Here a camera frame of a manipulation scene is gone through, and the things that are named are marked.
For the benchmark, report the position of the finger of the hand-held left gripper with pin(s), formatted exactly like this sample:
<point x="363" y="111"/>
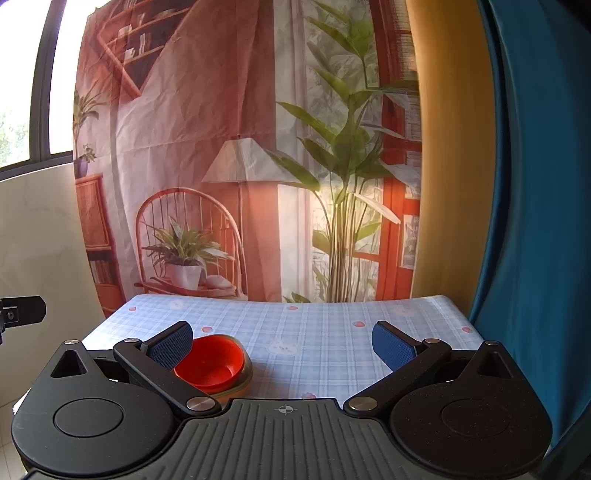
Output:
<point x="23" y="310"/>

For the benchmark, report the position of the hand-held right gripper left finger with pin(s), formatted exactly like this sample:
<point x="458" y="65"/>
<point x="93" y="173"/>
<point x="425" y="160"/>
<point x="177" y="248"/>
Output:
<point x="171" y="346"/>

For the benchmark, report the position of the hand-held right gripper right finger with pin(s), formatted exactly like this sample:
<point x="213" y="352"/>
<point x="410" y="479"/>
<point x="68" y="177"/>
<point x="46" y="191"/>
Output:
<point x="395" y="346"/>

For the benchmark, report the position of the red bowl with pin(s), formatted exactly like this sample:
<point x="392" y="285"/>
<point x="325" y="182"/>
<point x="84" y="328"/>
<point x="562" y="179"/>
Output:
<point x="207" y="364"/>

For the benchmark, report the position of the green plate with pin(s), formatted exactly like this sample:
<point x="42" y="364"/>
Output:
<point x="247" y="369"/>

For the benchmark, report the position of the blue plaid tablecloth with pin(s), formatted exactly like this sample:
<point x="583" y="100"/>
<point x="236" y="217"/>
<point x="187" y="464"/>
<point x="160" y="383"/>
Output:
<point x="314" y="337"/>

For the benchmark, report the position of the yellow curtain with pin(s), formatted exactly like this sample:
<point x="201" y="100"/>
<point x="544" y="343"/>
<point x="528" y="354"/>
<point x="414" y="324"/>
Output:
<point x="457" y="161"/>

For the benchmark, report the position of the blue curtain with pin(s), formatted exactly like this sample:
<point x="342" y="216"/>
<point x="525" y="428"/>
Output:
<point x="545" y="207"/>

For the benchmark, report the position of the printed room backdrop cloth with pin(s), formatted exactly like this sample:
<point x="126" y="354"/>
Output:
<point x="231" y="115"/>

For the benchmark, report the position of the dark framed window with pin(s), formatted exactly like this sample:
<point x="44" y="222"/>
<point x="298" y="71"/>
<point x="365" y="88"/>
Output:
<point x="27" y="69"/>

